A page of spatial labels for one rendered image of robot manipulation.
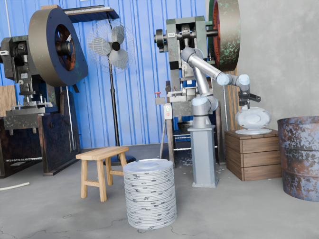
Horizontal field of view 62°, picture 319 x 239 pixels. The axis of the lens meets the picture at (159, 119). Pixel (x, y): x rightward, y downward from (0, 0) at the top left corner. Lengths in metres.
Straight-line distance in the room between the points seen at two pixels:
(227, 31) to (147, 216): 1.76
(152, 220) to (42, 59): 1.94
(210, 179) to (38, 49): 1.97
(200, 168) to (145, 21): 2.67
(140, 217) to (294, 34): 3.59
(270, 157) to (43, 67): 2.23
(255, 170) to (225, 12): 1.40
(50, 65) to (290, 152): 2.23
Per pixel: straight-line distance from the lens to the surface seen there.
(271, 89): 4.27
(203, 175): 2.10
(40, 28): 2.90
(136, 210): 1.54
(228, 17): 2.62
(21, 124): 3.15
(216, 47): 3.24
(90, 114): 4.20
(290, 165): 1.90
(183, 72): 2.82
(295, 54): 4.42
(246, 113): 2.33
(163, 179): 1.48
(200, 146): 2.05
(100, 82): 4.15
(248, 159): 2.20
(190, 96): 2.71
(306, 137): 1.81
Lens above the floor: 0.70
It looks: 5 degrees down
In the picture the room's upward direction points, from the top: 5 degrees counter-clockwise
